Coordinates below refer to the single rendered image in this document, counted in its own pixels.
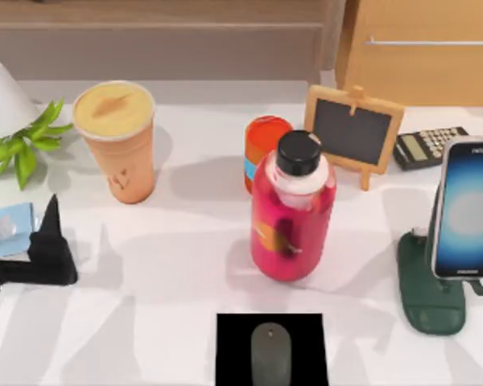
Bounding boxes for orange can with blue label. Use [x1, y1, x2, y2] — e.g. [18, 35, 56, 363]
[243, 115, 295, 195]

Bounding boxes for red bottle with black cap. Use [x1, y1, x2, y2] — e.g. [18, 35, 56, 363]
[250, 129, 338, 283]

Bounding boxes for orange cup with yellow lid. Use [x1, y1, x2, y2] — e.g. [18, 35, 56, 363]
[72, 80, 158, 205]

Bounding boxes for wooden framed blackboard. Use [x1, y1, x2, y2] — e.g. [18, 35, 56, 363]
[303, 84, 406, 191]

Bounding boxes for black mouse mat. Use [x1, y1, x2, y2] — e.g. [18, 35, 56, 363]
[215, 313, 331, 386]

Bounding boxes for grey computer mouse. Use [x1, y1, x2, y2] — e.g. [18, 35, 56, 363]
[250, 322, 292, 386]

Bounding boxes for brown wooden cupboard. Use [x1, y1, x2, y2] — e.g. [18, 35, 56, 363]
[0, 0, 348, 82]

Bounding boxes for black calculator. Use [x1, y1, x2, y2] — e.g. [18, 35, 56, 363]
[393, 125, 470, 171]

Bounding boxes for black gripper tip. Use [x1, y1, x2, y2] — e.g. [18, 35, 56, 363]
[0, 193, 79, 323]

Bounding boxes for pale wooden cupboard door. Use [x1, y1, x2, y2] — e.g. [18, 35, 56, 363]
[332, 0, 483, 109]

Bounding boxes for dark green phone stand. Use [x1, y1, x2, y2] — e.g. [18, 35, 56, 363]
[397, 224, 483, 336]

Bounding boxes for light blue packet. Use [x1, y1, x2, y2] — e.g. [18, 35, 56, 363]
[0, 201, 38, 259]

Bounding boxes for smartphone with pale blue screen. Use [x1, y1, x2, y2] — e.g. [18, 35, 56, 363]
[431, 136, 483, 280]

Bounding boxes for white pot with green plant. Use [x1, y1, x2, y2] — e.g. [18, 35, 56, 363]
[0, 62, 75, 191]

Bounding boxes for long metal handle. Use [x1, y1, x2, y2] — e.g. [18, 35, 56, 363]
[363, 35, 483, 47]

